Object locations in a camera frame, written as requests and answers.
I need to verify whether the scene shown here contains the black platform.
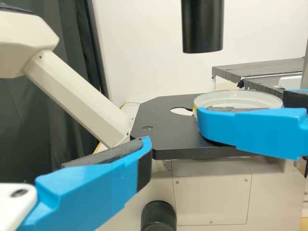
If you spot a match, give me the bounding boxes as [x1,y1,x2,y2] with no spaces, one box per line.
[211,57,306,83]
[239,78,291,97]

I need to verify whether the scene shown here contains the petri dish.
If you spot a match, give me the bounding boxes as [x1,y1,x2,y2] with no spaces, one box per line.
[193,89,284,121]

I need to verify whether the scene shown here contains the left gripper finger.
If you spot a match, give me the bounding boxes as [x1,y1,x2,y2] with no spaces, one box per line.
[23,136,153,231]

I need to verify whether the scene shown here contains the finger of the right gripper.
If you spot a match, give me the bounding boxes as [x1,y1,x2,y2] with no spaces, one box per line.
[195,105,308,161]
[283,88,308,109]

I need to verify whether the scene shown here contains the cream microscope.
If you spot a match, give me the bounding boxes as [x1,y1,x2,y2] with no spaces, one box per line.
[0,0,308,231]

